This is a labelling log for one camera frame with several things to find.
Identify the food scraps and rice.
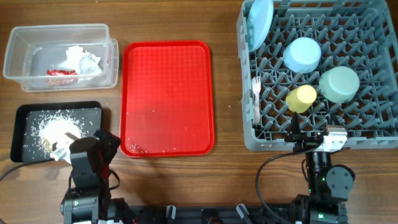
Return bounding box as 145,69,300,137
22,108,100,159

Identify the yellow plastic cup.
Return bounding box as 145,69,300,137
285,85,317,113

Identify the green small saucer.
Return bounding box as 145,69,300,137
318,66,360,103

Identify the red snack wrapper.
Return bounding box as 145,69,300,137
45,70,78,85

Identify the white plastic fork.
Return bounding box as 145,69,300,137
252,77,261,124

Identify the white napkin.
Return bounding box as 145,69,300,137
60,45,102,75

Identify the light blue bowl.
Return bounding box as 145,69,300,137
283,37,322,73

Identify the light blue plate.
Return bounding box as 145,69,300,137
247,0,274,51

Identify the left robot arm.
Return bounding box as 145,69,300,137
60,129,138,223

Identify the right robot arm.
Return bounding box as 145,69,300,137
285,113,355,224

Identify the grey dishwasher rack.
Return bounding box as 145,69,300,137
236,1,397,151

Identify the clear plastic waste bin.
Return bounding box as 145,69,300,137
2,24,119,92

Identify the black rectangular tray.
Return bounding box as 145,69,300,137
10,101,102,162

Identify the red serving tray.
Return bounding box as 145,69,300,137
119,40,215,158

